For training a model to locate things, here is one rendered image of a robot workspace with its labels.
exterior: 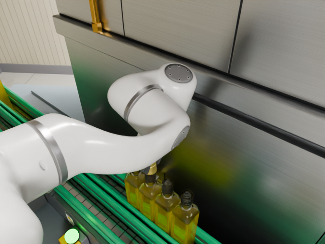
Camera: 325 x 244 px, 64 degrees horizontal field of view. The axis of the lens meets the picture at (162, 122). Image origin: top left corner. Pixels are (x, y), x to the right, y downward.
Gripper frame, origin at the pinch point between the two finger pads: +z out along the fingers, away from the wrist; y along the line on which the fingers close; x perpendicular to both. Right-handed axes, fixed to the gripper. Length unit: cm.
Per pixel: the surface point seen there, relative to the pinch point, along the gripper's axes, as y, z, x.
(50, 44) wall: -112, 145, -234
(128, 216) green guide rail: 5.9, 23.2, 1.8
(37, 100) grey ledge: -13, 54, -82
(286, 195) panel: -12.3, -7.3, 29.0
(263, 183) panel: -12.3, -6.0, 23.9
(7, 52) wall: -79, 169, -275
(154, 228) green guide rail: 3.8, 20.7, 9.9
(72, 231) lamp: 17.7, 37.1, -10.2
